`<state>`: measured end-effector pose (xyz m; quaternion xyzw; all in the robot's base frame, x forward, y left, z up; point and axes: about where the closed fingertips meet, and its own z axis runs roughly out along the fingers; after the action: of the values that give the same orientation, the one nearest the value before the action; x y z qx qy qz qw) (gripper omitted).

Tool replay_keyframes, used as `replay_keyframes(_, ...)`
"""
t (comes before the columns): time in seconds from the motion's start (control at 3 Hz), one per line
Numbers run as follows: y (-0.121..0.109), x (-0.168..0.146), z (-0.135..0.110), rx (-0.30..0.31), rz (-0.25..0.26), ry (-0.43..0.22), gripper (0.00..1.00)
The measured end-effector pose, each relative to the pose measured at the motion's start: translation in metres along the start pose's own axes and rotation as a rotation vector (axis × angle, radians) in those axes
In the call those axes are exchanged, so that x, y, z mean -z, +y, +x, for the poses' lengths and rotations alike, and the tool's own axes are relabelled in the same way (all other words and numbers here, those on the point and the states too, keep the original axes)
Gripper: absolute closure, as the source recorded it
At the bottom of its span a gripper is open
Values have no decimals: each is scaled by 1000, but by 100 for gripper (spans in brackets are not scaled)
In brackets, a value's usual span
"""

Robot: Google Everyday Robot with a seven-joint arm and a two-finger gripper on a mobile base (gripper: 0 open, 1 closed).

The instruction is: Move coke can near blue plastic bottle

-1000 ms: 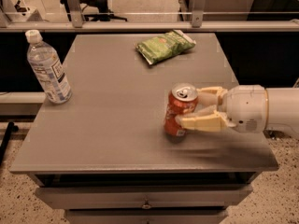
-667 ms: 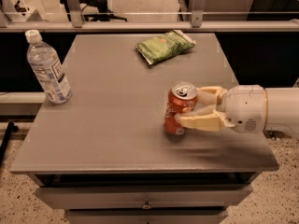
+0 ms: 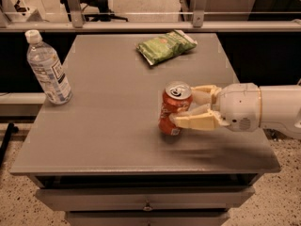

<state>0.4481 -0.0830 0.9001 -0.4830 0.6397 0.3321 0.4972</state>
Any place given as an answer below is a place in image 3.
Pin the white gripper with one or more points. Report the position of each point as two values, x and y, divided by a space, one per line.
239 105

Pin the red coke can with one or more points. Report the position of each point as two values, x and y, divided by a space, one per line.
176 98

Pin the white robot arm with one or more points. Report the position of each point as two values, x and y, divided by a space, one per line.
280 109

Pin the clear plastic water bottle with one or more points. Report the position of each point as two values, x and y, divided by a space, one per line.
46 66

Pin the green chip bag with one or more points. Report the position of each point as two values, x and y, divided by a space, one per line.
164 47

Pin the grey cabinet top drawer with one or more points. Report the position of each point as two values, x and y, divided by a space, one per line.
160 198

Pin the grey cabinet drawer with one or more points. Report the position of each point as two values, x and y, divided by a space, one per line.
159 218
160 198

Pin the round metal drawer knob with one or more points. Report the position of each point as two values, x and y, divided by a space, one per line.
147 208

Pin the black office chair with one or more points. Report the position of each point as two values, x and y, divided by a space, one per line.
97 0

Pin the black pole at left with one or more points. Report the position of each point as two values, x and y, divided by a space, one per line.
12 128

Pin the metal railing frame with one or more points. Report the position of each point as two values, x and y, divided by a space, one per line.
153 15

